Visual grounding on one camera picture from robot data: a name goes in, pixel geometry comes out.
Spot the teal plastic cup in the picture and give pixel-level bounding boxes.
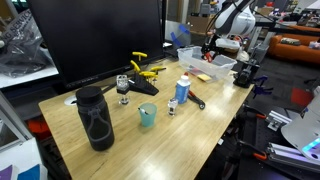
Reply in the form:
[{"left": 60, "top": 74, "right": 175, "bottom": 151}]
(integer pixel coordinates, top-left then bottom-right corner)
[{"left": 138, "top": 102, "right": 158, "bottom": 128}]

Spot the white blue plastic bottle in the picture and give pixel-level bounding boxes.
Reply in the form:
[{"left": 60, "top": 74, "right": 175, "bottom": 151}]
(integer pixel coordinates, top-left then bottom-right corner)
[{"left": 174, "top": 74, "right": 192, "bottom": 105}]

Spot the grey plastic bag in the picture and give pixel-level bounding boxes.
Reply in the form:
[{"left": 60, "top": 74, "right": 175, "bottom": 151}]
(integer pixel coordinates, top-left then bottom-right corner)
[{"left": 0, "top": 9, "right": 52, "bottom": 78}]

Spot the large black monitor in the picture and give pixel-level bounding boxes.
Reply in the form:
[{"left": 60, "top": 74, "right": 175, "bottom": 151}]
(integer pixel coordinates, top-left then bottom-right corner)
[{"left": 26, "top": 0, "right": 166, "bottom": 90}]

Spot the clear plastic box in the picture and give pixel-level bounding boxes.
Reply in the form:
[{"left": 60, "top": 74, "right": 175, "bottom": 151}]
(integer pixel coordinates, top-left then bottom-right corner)
[{"left": 176, "top": 45, "right": 238, "bottom": 84}]

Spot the white table cable grommet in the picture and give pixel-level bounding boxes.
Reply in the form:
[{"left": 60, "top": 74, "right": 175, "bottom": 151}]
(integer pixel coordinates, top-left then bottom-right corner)
[{"left": 63, "top": 95, "right": 80, "bottom": 107}]

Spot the black insulated water bottle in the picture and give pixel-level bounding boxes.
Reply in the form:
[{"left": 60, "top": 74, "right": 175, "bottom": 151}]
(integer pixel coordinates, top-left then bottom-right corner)
[{"left": 75, "top": 85, "right": 116, "bottom": 152}]

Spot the yellow sticky note pad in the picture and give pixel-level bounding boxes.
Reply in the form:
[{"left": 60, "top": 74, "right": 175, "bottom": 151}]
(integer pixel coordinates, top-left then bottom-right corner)
[{"left": 196, "top": 73, "right": 213, "bottom": 83}]

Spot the orange sofa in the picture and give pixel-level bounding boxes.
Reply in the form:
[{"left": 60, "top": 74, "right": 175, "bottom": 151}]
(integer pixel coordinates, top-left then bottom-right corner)
[{"left": 267, "top": 24, "right": 320, "bottom": 66}]

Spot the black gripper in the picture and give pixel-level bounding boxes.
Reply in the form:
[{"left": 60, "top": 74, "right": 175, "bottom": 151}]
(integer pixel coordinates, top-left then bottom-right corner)
[{"left": 200, "top": 33, "right": 221, "bottom": 63}]

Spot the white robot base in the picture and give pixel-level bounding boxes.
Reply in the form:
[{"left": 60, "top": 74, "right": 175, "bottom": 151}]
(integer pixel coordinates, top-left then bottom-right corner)
[{"left": 280, "top": 86, "right": 320, "bottom": 165}]

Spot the silver aluminium rail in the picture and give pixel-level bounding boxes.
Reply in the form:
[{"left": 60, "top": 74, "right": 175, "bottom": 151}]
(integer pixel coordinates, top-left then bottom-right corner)
[{"left": 265, "top": 141, "right": 320, "bottom": 173}]

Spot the small clear glass shaker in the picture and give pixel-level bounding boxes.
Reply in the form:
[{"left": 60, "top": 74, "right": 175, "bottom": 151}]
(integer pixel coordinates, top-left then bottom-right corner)
[{"left": 167, "top": 97, "right": 179, "bottom": 118}]

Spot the blue face shield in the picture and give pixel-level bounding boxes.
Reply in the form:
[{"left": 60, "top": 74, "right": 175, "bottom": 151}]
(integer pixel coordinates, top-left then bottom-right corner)
[{"left": 169, "top": 23, "right": 193, "bottom": 48}]

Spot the black table vise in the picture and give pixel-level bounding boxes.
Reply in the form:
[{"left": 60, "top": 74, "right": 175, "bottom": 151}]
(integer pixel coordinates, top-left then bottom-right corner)
[{"left": 232, "top": 58, "right": 261, "bottom": 89}]

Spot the glass shaker with black band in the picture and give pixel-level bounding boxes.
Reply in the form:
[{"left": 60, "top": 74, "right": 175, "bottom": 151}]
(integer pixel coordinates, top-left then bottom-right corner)
[{"left": 115, "top": 74, "right": 131, "bottom": 106}]

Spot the yellow T-handle hex key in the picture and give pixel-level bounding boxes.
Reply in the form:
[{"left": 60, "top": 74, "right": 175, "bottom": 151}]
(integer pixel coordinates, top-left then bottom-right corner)
[
  {"left": 149, "top": 65, "right": 167, "bottom": 75},
  {"left": 131, "top": 51, "right": 148, "bottom": 63},
  {"left": 129, "top": 59, "right": 142, "bottom": 74},
  {"left": 139, "top": 70, "right": 158, "bottom": 84}
]

